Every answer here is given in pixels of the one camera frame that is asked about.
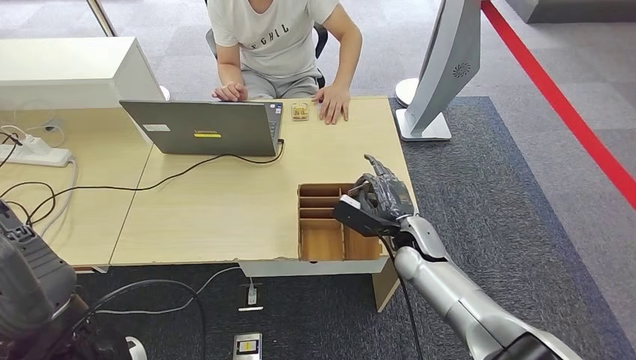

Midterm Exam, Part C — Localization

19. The thick white cable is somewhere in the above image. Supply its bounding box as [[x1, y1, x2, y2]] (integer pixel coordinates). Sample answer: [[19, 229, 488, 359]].
[[39, 157, 80, 239]]

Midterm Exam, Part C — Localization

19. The grey laptop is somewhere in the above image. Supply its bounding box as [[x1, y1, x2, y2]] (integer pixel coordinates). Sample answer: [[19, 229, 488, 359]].
[[118, 100, 284, 158]]

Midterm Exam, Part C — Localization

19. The person's right hand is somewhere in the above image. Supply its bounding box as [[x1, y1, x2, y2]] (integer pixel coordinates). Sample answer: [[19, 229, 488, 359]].
[[211, 83, 250, 103]]

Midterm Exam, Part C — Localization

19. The white floor plug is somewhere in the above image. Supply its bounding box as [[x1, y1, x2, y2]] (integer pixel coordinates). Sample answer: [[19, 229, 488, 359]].
[[237, 279, 265, 313]]

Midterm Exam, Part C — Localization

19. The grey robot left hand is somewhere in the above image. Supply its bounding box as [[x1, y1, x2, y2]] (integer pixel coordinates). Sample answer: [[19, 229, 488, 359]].
[[0, 198, 78, 344]]

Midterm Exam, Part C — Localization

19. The person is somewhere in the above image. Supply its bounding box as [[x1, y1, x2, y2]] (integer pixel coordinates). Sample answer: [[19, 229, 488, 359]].
[[205, 0, 364, 126]]

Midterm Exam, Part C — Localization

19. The wooden compartment organizer box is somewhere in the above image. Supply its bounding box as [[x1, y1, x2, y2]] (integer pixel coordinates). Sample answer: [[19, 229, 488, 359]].
[[297, 182, 391, 263]]

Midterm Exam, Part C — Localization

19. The wooden desk leg panel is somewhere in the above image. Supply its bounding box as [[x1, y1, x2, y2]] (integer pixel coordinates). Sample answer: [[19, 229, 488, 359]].
[[371, 260, 401, 313]]

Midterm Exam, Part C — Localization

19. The white plug adapter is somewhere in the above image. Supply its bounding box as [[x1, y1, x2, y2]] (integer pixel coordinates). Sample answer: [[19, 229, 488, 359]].
[[19, 133, 52, 155]]

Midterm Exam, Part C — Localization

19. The white desk beam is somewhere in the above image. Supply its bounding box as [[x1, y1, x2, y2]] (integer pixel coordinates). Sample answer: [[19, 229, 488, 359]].
[[238, 258, 391, 278]]

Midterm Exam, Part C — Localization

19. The black laptop cable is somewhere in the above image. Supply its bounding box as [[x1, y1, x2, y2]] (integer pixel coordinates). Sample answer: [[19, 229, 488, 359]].
[[0, 139, 285, 227]]

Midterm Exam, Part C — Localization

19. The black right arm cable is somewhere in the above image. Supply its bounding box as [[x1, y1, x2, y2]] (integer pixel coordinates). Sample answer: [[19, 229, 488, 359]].
[[379, 235, 426, 360]]

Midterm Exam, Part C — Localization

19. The white cabinet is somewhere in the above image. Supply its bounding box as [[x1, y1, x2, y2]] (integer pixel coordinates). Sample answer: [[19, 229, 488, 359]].
[[0, 36, 165, 110]]

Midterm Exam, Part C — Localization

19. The silver monitor with stand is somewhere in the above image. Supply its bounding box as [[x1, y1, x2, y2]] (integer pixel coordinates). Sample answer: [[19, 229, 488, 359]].
[[394, 0, 483, 142]]

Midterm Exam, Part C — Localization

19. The black power cord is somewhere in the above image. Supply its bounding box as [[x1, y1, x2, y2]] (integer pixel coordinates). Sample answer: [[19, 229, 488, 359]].
[[0, 131, 22, 167]]

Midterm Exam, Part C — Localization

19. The white power strip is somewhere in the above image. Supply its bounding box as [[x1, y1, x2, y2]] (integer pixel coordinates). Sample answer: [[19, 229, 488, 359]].
[[0, 142, 73, 167]]

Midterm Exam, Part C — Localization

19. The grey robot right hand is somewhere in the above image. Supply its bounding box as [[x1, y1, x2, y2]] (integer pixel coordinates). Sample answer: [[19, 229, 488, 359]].
[[353, 154, 416, 224]]

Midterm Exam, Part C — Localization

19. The silver floor socket box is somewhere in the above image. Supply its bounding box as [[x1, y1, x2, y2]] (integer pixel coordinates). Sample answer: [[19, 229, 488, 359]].
[[232, 331, 263, 360]]

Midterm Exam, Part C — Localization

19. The white round stand base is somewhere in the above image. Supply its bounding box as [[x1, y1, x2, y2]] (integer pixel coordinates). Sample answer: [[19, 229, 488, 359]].
[[394, 76, 422, 107]]

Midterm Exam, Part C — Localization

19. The person's left hand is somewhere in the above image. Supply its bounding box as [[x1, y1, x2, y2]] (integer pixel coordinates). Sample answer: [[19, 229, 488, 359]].
[[311, 84, 351, 126]]

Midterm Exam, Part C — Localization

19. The dark grey carpet rug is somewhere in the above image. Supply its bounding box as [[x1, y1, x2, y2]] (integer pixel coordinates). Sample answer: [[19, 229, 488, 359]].
[[0, 95, 636, 360]]

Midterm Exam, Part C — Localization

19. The thin white floor cable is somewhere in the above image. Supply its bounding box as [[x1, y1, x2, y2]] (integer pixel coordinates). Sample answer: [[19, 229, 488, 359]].
[[94, 265, 242, 316]]

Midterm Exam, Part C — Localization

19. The grey floor platform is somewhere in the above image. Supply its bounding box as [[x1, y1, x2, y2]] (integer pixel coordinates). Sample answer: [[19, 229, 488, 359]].
[[506, 0, 636, 23]]

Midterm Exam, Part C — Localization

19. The white rounded object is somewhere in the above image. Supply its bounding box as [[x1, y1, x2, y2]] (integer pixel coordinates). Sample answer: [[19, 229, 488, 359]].
[[124, 337, 148, 360]]

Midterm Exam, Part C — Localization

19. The metal pole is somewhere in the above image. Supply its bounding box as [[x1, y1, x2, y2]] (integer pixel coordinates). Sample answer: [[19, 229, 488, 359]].
[[85, 0, 119, 37]]

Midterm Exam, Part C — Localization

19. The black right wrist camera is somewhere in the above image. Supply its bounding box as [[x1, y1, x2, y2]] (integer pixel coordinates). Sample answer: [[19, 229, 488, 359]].
[[331, 195, 404, 239]]

